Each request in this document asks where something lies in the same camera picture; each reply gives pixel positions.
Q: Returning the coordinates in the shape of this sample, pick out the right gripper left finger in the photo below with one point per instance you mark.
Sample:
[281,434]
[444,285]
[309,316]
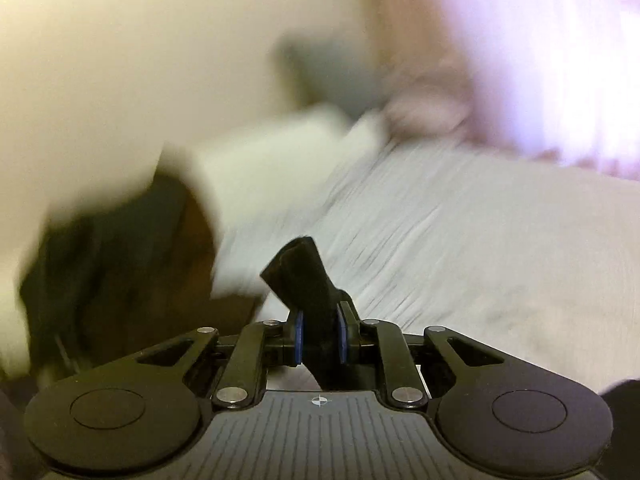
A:
[294,327]

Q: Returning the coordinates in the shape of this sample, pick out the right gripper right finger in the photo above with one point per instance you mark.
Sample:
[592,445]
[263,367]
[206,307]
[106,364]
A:
[349,322]

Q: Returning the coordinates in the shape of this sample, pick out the black garment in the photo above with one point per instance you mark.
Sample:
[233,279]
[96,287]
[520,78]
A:
[298,278]

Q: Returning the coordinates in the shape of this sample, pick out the white pillow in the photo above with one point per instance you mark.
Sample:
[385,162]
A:
[269,167]

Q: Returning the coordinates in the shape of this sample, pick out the dark brown garment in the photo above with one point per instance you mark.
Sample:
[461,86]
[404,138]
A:
[112,280]

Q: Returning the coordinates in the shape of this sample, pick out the white striped bed cover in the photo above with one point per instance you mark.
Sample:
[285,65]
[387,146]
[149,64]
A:
[536,260]

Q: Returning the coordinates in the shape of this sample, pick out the grey cushion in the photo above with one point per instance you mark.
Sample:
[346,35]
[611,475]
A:
[326,70]

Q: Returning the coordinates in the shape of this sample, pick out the pink curtain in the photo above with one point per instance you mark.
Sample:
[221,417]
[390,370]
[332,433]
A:
[556,79]

